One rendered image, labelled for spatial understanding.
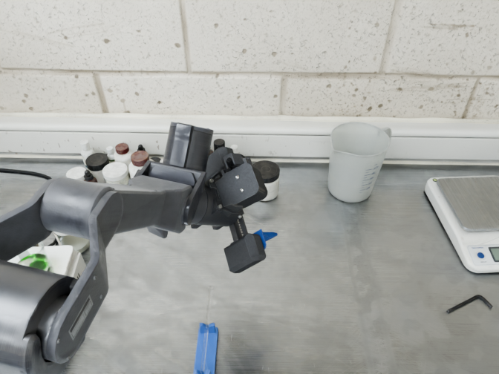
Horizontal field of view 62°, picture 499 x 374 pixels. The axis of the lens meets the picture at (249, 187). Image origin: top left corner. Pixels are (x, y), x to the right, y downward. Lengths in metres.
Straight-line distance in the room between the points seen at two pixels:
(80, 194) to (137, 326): 0.53
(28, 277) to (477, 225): 0.87
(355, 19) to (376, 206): 0.41
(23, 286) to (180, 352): 0.54
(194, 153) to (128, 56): 0.54
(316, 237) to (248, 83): 0.39
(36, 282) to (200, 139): 0.32
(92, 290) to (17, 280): 0.04
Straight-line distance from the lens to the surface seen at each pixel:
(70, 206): 0.30
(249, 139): 1.05
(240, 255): 0.58
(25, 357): 0.25
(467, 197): 1.04
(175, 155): 0.52
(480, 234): 0.99
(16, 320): 0.25
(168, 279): 0.85
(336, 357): 0.77
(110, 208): 0.31
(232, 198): 0.56
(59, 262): 0.82
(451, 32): 1.04
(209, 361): 0.75
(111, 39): 1.02
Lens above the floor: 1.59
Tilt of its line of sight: 42 degrees down
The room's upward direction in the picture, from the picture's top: straight up
